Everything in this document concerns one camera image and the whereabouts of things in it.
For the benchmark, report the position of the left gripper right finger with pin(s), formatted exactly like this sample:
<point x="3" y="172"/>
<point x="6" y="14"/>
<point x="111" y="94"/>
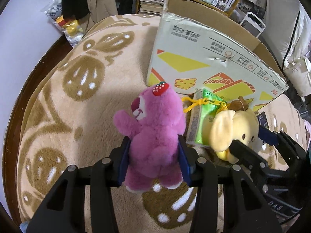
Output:
<point x="245" y="208"/>

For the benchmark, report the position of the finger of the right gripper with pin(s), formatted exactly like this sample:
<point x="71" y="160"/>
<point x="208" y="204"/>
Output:
<point x="284" y="144"/>
<point x="247" y="157"/>

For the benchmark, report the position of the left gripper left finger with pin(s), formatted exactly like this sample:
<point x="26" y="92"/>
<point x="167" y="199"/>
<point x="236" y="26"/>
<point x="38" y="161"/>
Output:
<point x="62" y="209"/>

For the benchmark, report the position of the yellow dog plush toy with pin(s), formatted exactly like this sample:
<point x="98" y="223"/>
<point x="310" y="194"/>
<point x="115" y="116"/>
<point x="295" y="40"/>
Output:
<point x="235" y="121"/>

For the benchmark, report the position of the pink bear plush toy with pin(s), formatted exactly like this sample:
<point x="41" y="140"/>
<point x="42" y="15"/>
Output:
<point x="156" y="121"/>

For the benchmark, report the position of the black Face tissue pack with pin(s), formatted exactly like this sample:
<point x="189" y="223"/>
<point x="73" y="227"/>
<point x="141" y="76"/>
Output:
<point x="262" y="119"/>

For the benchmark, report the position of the green tissue pack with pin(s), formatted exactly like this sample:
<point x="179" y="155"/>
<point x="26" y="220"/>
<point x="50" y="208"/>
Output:
<point x="201" y="115"/>

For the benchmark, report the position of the beige patterned fleece blanket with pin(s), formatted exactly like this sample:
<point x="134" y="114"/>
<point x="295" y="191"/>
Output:
<point x="68" y="120"/>

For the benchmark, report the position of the cream white duvet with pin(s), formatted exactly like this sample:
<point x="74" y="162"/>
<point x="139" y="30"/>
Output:
<point x="287" y="34"/>

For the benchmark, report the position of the white trolley cart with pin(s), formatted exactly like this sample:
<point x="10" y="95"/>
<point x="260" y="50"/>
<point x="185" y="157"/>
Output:
<point x="253" y="24"/>

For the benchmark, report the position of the printed cardboard box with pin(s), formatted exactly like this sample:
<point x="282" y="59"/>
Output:
<point x="199" y="48"/>

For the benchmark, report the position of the stack of books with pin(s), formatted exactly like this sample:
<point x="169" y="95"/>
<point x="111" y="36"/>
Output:
<point x="152" y="7"/>

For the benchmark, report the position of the plastic snack bag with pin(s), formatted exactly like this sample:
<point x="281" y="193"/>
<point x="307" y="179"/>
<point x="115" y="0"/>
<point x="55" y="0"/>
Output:
<point x="69" y="27"/>

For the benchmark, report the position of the beige hanging coat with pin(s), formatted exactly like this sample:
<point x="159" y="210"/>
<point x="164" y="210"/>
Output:
<point x="98" y="10"/>

